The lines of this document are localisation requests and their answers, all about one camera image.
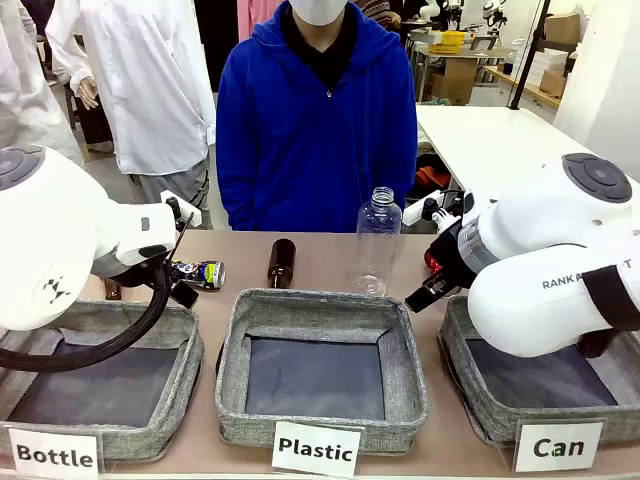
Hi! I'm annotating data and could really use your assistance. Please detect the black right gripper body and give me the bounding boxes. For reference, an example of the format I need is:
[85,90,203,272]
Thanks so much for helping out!
[429,219,480,295]

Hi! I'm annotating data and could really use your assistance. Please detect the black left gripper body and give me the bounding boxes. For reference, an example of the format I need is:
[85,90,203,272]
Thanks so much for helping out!
[114,261,174,289]

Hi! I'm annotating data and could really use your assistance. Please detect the crushed blue can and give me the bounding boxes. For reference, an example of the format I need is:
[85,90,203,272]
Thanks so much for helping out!
[171,259,227,292]

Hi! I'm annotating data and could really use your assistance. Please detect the clear plastic bottle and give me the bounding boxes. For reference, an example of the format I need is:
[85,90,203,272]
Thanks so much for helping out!
[351,186,404,297]

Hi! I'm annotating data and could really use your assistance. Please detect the grey fabric basket bottle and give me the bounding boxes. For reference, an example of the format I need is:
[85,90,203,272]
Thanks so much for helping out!
[0,298,205,464]

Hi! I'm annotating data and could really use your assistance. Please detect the grey fabric basket plastic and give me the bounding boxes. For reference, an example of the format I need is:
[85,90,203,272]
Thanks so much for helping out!
[214,287,430,455]

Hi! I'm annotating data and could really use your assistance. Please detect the grey fabric basket can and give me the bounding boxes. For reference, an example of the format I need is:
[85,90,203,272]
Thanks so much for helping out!
[437,294,640,447]

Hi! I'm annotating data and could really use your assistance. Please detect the white label Can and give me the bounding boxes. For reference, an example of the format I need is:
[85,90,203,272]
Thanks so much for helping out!
[514,421,605,474]

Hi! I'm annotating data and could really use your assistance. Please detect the orange item under table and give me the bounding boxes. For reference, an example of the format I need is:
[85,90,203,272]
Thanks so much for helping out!
[415,165,452,190]

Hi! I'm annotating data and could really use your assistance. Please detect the brown glass bottle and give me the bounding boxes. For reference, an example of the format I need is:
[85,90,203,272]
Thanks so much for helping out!
[266,238,298,290]

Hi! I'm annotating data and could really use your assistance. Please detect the large cardboard box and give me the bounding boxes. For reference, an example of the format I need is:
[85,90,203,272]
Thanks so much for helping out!
[428,58,479,107]

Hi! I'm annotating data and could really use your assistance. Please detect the white label Plastic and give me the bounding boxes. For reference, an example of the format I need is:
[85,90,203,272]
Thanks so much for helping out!
[271,420,363,478]

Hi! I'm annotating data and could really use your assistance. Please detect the person in blue hoodie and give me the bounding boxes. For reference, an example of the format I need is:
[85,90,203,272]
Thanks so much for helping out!
[215,0,419,234]

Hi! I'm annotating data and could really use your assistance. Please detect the white coat figure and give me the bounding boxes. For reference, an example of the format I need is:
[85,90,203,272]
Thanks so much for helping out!
[0,0,84,166]
[44,0,218,231]

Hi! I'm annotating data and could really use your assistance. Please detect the white label Bottle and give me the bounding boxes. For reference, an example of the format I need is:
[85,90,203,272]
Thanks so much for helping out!
[6,427,100,480]

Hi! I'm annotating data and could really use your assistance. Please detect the black slanted pole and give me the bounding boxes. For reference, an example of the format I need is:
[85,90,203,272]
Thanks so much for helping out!
[506,0,552,111]

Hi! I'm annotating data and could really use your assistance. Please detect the yellow plastic crate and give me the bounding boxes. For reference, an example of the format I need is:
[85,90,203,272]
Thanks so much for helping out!
[428,30,474,55]

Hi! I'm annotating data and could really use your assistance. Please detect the small cardboard box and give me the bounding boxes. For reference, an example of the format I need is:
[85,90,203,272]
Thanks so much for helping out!
[543,11,583,47]

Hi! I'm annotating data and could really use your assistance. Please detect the white face mask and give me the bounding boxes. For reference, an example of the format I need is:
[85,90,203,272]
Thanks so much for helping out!
[289,0,349,28]

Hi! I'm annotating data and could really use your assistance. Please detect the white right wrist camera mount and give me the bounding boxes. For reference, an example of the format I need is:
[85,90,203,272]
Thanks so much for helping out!
[401,188,470,227]

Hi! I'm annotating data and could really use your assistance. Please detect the black corrugated cable hose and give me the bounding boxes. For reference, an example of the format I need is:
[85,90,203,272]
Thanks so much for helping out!
[0,263,174,374]

